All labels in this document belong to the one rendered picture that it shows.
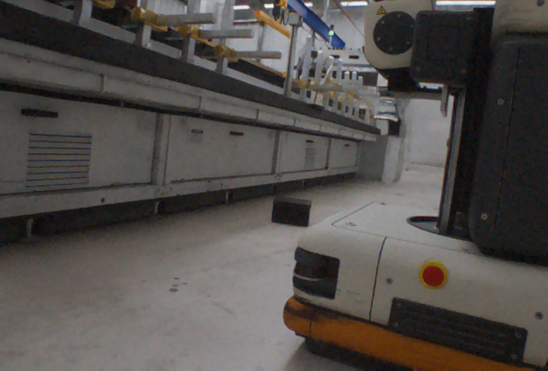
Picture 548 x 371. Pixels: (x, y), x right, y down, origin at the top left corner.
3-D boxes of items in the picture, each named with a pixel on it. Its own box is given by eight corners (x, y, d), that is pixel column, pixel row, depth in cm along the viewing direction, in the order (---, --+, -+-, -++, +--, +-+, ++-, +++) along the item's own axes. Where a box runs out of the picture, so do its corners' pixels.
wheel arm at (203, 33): (253, 40, 149) (255, 29, 148) (249, 38, 145) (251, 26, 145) (167, 41, 167) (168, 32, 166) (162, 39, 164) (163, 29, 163)
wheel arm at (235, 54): (280, 61, 171) (282, 51, 171) (277, 59, 168) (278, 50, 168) (200, 59, 190) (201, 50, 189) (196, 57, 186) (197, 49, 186)
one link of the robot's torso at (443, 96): (465, 119, 100) (476, 26, 99) (468, 106, 75) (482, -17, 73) (367, 110, 111) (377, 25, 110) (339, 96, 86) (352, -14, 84)
